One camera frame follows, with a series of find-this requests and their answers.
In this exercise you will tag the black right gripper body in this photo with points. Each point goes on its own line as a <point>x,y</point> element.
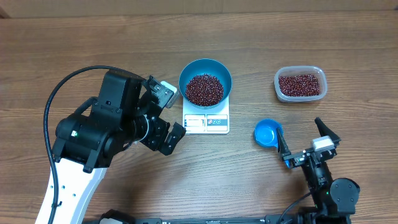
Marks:
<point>297,159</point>

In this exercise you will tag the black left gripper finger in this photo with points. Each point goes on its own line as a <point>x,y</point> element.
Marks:
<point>153,87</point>
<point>168,145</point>

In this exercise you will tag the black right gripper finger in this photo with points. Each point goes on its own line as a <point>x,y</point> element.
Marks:
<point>283,149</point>
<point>325,131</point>

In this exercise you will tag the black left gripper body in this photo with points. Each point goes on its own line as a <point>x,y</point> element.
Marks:
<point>155,135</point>

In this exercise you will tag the blue plastic measuring scoop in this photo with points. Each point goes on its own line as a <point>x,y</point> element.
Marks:
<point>265,133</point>

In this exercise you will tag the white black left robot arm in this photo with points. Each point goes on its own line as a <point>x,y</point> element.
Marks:
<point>126,111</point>

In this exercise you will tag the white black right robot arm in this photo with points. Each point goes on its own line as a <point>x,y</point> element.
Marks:
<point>334,199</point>

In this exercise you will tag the white digital kitchen scale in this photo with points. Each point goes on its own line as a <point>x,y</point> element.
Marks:
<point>206,120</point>

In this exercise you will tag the red beans in bowl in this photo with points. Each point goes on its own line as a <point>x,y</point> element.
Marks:
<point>204,90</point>

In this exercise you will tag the blue metal bowl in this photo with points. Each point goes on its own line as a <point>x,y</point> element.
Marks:
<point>208,66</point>

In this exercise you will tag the red beans in container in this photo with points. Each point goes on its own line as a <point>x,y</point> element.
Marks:
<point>299,85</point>

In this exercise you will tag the clear plastic bean container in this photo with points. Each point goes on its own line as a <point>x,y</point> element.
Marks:
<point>300,70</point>

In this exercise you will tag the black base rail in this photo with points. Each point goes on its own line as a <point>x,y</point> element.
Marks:
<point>114,216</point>

